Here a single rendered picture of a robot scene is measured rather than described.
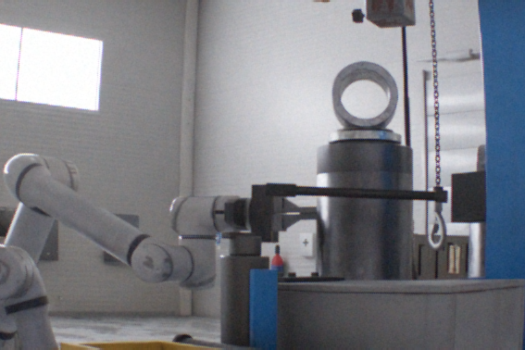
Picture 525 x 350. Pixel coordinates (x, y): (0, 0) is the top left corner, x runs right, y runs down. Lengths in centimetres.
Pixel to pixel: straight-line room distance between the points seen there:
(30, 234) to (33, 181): 26
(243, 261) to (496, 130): 58
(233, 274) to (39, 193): 98
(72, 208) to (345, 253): 68
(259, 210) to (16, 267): 59
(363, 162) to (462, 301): 70
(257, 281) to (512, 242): 52
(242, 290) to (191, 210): 75
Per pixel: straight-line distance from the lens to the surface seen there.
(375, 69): 193
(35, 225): 245
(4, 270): 183
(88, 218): 209
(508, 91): 164
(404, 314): 123
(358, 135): 188
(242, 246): 134
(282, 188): 174
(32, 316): 200
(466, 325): 123
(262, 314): 133
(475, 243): 319
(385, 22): 220
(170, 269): 195
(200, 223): 205
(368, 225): 184
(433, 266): 840
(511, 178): 162
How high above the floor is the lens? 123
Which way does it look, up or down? 5 degrees up
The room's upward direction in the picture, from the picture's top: 1 degrees clockwise
